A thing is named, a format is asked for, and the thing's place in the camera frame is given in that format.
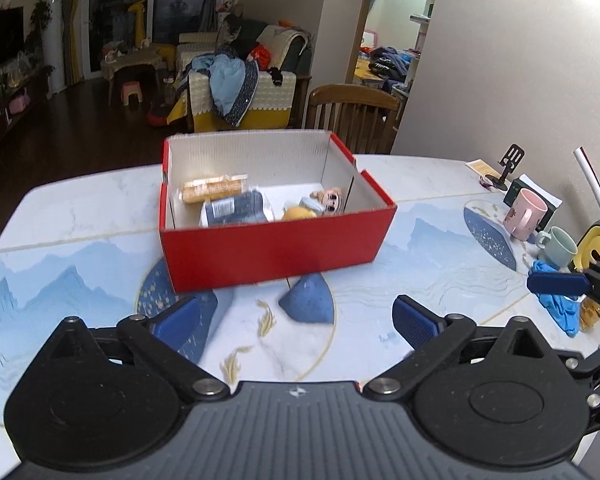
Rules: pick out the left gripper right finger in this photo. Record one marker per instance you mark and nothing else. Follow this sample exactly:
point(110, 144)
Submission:
point(437, 343)

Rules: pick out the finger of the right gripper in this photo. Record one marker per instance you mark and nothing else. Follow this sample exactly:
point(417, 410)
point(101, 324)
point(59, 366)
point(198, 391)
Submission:
point(558, 284)

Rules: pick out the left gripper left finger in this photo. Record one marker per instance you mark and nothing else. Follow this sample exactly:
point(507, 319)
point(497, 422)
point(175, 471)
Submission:
point(154, 343)

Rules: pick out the golden snack packet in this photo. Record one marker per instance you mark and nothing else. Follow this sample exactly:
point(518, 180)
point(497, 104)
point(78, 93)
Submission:
point(207, 189)

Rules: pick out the white blue tissue pack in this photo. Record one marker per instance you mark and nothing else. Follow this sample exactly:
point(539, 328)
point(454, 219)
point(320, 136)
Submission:
point(249, 207)

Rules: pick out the blue rubber glove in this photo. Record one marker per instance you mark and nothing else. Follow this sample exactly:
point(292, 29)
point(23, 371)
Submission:
point(564, 310)

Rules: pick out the pale green mug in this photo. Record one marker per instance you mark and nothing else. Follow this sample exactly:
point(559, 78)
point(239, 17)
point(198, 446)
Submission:
point(556, 247)

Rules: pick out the yellow black device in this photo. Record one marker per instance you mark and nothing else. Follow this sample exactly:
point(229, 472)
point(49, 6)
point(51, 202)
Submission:
point(588, 249)

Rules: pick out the pink ceramic mug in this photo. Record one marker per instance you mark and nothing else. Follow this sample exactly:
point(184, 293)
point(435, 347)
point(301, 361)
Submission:
point(522, 218)

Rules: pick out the dark green card box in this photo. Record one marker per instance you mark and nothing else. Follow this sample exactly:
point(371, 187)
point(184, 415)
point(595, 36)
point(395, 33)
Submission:
point(547, 202)

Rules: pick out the black phone stand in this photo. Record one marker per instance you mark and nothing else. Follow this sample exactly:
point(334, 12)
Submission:
point(509, 162)

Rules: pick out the white red pen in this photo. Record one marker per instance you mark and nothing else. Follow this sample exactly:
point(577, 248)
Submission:
point(588, 171)

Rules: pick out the red cardboard shoe box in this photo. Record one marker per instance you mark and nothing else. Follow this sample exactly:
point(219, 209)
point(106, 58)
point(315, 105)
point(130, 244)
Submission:
point(280, 164)

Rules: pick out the small doll figure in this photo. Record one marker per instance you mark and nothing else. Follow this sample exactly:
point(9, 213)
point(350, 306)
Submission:
point(324, 202)

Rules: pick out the wooden dining chair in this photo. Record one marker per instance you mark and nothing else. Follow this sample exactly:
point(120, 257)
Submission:
point(363, 118)

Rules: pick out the small pink stool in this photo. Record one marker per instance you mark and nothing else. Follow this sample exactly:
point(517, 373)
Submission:
point(131, 91)

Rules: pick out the sofa with clothes pile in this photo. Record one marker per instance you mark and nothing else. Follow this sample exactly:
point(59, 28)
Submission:
point(249, 75)

